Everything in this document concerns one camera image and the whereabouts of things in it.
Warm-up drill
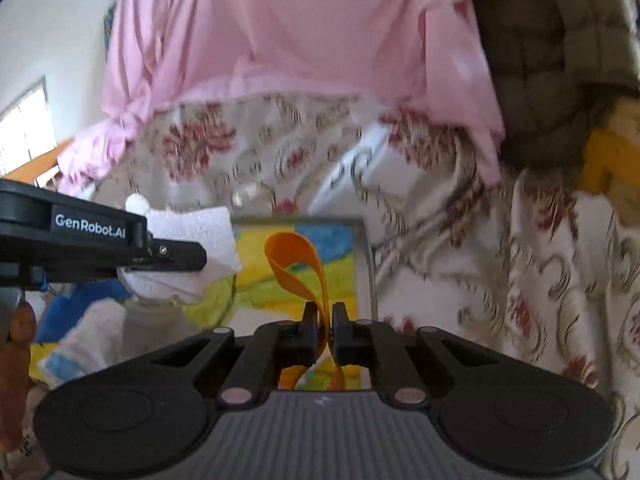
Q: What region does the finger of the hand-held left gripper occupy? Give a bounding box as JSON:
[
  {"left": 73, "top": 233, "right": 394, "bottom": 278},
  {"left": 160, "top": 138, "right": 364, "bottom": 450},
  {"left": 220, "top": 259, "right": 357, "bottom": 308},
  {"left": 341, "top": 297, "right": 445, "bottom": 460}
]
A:
[{"left": 132, "top": 240, "right": 208, "bottom": 273}]

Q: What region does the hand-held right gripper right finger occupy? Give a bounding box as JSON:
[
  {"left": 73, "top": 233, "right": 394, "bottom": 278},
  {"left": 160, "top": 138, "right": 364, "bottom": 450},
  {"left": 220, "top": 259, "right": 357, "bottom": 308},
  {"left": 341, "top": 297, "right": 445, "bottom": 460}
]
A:
[{"left": 332, "top": 302, "right": 501, "bottom": 406}]

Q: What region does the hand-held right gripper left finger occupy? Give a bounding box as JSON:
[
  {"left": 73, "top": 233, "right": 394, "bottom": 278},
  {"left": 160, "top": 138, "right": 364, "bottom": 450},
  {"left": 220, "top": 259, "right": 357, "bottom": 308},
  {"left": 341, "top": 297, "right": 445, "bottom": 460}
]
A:
[{"left": 149, "top": 302, "right": 321, "bottom": 407}]

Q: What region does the white grey fluffy cloth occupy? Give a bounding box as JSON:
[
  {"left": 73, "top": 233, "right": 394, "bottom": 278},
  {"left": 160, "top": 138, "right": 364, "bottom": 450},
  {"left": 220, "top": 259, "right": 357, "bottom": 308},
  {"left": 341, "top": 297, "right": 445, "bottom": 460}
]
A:
[{"left": 117, "top": 192, "right": 243, "bottom": 356}]

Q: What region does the person's left hand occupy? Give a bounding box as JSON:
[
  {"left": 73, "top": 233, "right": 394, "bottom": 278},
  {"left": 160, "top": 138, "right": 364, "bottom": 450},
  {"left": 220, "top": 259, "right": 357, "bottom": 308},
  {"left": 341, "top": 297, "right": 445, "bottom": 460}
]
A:
[{"left": 0, "top": 305, "right": 36, "bottom": 461}]

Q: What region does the dinosaur printed cloth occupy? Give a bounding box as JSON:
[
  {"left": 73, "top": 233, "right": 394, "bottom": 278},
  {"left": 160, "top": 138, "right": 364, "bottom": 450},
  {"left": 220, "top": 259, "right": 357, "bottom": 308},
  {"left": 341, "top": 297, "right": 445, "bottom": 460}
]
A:
[{"left": 30, "top": 220, "right": 371, "bottom": 391}]

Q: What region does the wooden chair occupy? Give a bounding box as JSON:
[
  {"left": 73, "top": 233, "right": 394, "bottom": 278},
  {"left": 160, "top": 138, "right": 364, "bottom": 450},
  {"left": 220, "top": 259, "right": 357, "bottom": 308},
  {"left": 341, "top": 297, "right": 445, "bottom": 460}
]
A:
[{"left": 0, "top": 140, "right": 76, "bottom": 191}]

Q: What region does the white blue cloth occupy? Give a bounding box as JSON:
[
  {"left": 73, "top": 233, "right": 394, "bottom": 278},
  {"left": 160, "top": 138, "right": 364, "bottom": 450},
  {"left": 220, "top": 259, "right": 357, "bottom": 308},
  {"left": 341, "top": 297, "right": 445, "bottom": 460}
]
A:
[{"left": 30, "top": 300, "right": 131, "bottom": 391}]

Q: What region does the floral printed blanket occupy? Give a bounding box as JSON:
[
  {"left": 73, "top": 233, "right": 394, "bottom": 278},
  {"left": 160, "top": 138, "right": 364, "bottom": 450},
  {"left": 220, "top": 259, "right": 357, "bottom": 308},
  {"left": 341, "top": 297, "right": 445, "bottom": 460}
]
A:
[{"left": 65, "top": 92, "right": 640, "bottom": 480}]

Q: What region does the window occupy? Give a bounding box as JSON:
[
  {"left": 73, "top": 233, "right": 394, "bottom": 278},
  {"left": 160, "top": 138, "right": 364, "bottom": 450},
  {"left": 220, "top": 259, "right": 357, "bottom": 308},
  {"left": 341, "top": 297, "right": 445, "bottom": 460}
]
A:
[{"left": 0, "top": 75, "right": 56, "bottom": 181}]

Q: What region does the pink cloth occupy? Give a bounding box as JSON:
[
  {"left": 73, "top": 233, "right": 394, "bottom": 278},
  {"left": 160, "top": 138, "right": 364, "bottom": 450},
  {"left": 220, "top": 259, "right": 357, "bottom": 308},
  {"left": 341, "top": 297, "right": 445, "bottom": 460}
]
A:
[{"left": 57, "top": 0, "right": 546, "bottom": 191}]

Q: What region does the olive quilted jacket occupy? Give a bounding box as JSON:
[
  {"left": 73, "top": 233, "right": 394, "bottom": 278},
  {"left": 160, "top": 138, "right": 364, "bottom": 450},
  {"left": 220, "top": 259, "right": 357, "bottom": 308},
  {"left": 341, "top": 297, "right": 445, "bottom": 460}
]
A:
[{"left": 472, "top": 0, "right": 640, "bottom": 191}]

